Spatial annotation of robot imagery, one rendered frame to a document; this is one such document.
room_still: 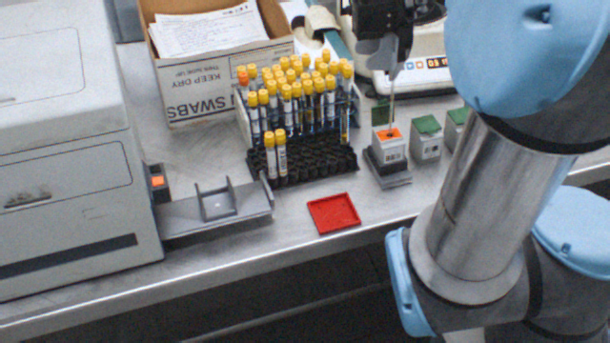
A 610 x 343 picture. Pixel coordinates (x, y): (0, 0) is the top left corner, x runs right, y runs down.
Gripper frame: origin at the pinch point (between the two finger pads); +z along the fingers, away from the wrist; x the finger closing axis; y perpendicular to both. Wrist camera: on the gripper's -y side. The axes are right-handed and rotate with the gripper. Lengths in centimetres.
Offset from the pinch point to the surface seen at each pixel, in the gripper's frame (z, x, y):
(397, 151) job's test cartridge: 15.0, 1.9, -0.7
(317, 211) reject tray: 20.4, 5.1, 13.9
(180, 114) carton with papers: 17.8, -22.5, 30.2
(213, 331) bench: 81, -21, 33
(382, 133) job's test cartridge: 12.9, -0.7, 0.9
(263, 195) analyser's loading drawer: 16.6, 2.7, 21.7
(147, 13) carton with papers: 13, -50, 31
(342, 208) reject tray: 20.4, 5.8, 10.0
